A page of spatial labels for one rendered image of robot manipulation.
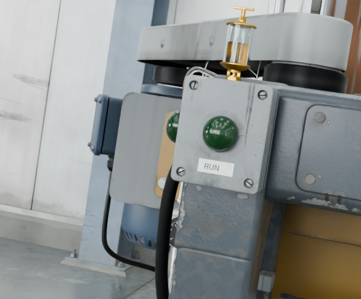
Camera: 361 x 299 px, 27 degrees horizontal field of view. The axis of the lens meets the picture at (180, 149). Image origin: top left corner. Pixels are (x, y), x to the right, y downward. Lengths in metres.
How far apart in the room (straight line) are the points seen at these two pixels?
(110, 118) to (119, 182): 0.10
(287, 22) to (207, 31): 0.18
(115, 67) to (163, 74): 4.57
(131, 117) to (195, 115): 0.48
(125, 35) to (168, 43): 4.65
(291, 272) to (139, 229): 0.27
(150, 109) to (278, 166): 0.45
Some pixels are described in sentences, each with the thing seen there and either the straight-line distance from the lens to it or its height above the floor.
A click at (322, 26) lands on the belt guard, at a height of 1.40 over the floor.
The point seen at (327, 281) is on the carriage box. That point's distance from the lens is 0.96.
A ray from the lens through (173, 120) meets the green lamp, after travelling 0.63.
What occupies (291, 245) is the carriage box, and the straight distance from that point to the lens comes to 0.96.
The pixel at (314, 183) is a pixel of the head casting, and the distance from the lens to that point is 0.66.
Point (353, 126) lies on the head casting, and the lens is 0.65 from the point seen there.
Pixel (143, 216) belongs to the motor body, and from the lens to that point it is 1.12.
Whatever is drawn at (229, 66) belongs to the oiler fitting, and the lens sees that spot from 0.69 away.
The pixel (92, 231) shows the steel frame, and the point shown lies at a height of 0.28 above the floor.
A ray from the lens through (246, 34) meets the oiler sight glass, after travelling 0.69.
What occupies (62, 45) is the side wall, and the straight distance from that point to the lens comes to 6.37.
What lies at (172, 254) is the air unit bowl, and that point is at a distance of 0.90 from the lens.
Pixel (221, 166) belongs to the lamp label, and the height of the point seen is 1.26.
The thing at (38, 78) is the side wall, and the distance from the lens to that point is 6.43.
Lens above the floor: 1.30
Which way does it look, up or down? 3 degrees down
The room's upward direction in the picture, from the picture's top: 9 degrees clockwise
